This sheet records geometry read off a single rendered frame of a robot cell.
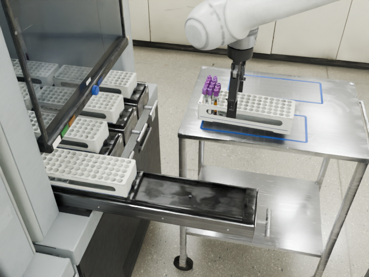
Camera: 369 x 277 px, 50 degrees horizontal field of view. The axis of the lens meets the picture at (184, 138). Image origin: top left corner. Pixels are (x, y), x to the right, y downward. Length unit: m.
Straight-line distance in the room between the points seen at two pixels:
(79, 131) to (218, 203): 0.49
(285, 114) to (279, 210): 0.66
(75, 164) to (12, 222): 0.26
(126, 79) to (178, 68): 1.79
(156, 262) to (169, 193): 0.86
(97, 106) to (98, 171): 0.31
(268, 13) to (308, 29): 2.40
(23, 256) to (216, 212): 0.50
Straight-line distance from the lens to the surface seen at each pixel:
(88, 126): 1.27
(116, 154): 1.29
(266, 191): 1.86
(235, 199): 1.11
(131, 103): 1.45
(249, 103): 1.26
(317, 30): 3.31
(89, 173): 1.11
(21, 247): 1.06
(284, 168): 2.40
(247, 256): 1.97
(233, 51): 1.15
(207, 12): 0.93
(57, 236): 1.16
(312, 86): 1.58
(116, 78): 1.50
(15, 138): 0.94
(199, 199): 1.10
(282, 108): 1.28
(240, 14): 0.93
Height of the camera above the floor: 1.63
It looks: 40 degrees down
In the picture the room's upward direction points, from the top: straight up
